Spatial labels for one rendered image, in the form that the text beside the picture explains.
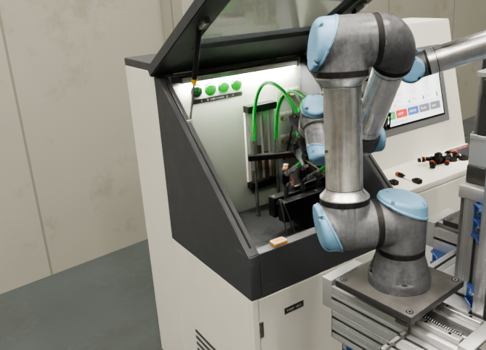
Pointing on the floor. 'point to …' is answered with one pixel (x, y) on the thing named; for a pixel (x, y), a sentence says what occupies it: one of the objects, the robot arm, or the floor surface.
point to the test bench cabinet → (212, 308)
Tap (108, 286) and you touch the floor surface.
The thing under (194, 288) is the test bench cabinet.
